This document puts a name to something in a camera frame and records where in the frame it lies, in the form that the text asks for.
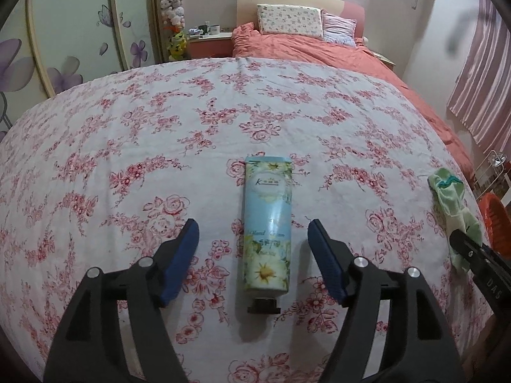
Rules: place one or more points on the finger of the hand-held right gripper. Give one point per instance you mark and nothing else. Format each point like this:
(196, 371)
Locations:
(465, 243)

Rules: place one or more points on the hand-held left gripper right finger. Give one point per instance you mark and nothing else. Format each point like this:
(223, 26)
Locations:
(329, 265)

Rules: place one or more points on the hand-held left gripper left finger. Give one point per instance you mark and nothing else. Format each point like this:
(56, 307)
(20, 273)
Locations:
(179, 263)

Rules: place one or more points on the light green sock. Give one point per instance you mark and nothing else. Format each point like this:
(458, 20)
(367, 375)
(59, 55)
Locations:
(449, 195)

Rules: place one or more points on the light blue hand cream tube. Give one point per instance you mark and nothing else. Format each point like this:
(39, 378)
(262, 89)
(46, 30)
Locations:
(265, 227)

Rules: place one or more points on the orange plastic basket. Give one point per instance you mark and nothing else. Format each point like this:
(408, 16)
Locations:
(499, 219)

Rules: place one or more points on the pink floral tablecloth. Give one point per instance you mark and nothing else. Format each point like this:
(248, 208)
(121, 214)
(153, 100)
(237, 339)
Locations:
(119, 147)

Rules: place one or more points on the pink striped curtain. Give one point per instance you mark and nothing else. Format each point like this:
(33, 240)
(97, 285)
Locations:
(487, 87)

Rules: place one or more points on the wooden bedside table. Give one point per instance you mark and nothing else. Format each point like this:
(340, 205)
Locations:
(384, 60)

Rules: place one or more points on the salmon bed duvet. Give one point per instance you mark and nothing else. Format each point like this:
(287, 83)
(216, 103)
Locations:
(319, 52)

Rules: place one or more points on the pink white nightstand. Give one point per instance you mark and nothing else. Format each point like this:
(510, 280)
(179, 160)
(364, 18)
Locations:
(207, 46)

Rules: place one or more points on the pink striped pillow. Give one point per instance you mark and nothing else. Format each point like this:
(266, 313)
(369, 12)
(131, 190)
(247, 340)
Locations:
(339, 30)

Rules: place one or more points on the white mug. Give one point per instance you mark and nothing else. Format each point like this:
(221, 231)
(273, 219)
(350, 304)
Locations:
(215, 29)

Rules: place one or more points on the hanging column of plush toys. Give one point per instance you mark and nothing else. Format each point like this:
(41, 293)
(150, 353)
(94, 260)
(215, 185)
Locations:
(173, 20)

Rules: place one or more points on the floral white pillow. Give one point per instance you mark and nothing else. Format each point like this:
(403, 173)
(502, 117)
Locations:
(289, 20)

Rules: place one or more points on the wardrobe with purple flowers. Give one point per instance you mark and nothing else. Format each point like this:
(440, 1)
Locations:
(60, 28)

